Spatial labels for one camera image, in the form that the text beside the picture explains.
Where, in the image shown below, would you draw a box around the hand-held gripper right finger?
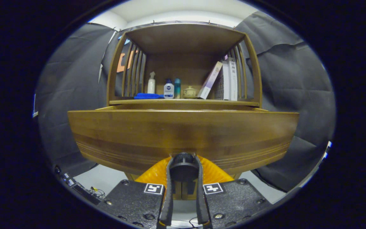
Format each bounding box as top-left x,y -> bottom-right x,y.
195,155 -> 272,229

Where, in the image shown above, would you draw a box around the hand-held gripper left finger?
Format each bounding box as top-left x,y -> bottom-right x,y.
97,155 -> 175,229

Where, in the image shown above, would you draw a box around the black drawer knob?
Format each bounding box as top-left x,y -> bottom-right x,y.
169,153 -> 199,182

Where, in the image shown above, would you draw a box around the wooden drawer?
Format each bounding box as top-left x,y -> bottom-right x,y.
67,105 -> 300,176

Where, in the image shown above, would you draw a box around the wooden countertop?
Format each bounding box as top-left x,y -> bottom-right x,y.
109,98 -> 260,107

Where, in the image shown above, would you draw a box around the wooden cabinet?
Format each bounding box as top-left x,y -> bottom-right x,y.
107,22 -> 263,201

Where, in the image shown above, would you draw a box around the blue folded cloth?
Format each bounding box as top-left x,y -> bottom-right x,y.
134,93 -> 165,100

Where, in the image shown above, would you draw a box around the beige lidded teacup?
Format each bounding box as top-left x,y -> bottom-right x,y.
183,86 -> 197,99

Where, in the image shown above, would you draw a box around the white bottle blue cap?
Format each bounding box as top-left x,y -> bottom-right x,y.
164,79 -> 174,99

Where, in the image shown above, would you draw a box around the white pump bottle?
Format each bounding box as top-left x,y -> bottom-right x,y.
147,72 -> 156,94

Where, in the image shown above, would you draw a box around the patterned cover book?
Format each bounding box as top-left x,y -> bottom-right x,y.
215,75 -> 224,100

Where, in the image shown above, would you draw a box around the purple white book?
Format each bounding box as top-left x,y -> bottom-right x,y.
197,61 -> 223,100

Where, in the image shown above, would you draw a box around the plain white book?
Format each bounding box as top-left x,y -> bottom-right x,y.
222,60 -> 231,101

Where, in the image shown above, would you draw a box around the white book black lettering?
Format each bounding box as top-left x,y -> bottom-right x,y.
227,57 -> 238,101

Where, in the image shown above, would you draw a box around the white black striped board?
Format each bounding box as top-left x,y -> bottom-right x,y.
321,141 -> 332,159

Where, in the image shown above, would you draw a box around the white grey equipment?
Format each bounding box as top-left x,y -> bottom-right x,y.
32,94 -> 39,118

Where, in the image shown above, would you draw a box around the black floor cables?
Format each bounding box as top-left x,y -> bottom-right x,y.
188,217 -> 202,229

